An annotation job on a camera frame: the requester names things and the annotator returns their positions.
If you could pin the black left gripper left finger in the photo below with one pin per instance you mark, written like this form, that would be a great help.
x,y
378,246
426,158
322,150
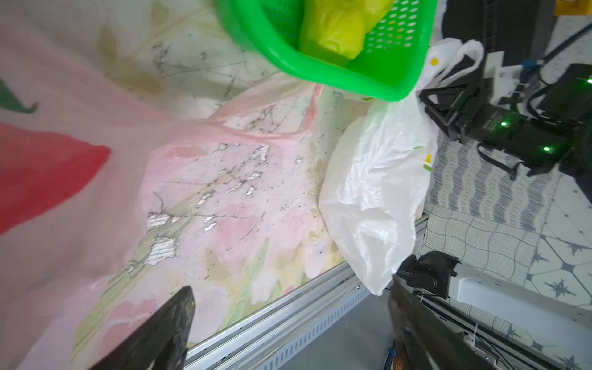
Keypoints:
x,y
161,342

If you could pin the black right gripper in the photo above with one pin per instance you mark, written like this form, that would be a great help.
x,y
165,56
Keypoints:
x,y
459,113

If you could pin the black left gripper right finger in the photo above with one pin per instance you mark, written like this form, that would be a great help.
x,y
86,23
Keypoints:
x,y
423,341

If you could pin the white plastic bag lemon print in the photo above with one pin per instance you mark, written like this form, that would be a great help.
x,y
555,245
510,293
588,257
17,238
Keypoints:
x,y
379,174

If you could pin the yellow-green pear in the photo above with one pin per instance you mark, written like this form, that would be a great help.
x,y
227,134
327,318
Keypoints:
x,y
334,31

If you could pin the green plastic basket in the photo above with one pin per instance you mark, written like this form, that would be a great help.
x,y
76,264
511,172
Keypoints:
x,y
388,67

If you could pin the black toolbox yellow latch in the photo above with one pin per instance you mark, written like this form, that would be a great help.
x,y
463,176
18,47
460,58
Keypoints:
x,y
520,29

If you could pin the pink plastic bag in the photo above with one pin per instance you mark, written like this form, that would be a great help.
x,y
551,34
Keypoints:
x,y
80,159

